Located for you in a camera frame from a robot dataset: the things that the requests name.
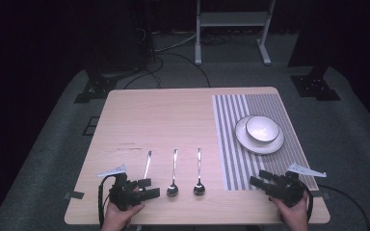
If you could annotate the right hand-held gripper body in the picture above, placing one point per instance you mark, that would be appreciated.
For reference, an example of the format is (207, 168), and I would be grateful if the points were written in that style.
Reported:
(287, 190)

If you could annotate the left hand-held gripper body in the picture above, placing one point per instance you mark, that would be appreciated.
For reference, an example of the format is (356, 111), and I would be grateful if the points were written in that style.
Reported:
(122, 194)

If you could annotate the person's left hand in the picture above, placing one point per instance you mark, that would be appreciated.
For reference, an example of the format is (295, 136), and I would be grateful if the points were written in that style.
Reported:
(118, 217)

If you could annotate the person's right hand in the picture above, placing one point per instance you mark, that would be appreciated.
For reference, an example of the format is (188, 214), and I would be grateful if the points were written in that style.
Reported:
(294, 215)

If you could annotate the white plate with dark rim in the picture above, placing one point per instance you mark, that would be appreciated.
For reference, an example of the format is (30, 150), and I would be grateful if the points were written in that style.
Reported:
(257, 147)

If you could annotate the grey striped placemat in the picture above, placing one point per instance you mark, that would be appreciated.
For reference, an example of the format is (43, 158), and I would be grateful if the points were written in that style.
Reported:
(234, 166)

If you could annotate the metal spoon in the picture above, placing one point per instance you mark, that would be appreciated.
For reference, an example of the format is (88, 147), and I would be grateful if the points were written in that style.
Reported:
(199, 171)
(173, 173)

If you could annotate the grey tape piece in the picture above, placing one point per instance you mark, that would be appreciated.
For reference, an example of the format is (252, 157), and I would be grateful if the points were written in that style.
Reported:
(322, 194)
(74, 194)

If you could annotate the white bowl with dark rim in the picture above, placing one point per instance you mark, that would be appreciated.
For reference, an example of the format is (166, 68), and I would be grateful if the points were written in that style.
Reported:
(262, 129)

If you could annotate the black stand base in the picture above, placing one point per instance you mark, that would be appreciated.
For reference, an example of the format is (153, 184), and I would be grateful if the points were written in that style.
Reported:
(96, 89)
(314, 86)

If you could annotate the white metal stand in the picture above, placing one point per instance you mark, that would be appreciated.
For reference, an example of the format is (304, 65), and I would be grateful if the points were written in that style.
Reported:
(232, 18)

